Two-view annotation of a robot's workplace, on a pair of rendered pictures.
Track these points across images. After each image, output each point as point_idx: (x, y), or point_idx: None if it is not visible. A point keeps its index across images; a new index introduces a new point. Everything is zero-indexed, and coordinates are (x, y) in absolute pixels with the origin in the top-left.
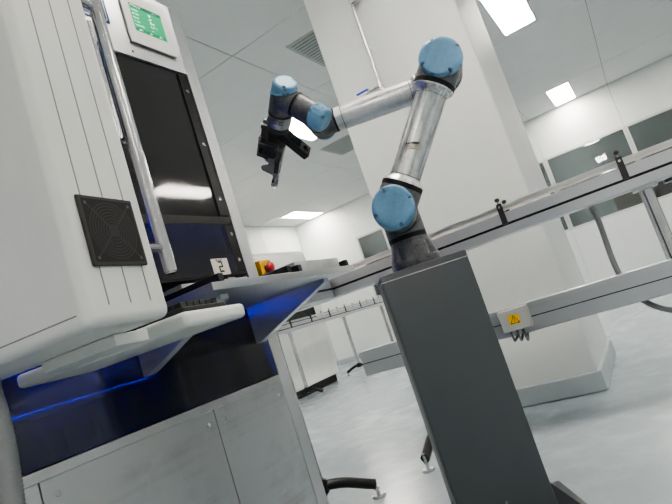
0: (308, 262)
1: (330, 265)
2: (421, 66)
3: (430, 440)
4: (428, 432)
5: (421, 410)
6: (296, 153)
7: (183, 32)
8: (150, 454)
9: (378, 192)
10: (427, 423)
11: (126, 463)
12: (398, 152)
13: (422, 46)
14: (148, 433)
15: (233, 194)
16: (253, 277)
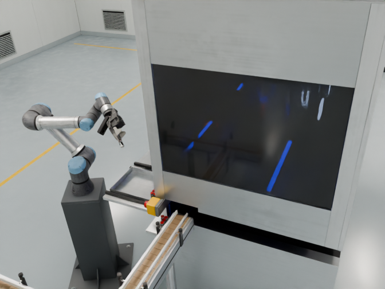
0: (125, 173)
1: (115, 186)
2: (51, 110)
3: (111, 250)
4: (111, 242)
5: (110, 233)
6: (106, 130)
7: (133, 16)
8: None
9: (90, 147)
10: (112, 227)
11: None
12: (74, 138)
13: (46, 104)
14: None
15: (150, 153)
16: (146, 152)
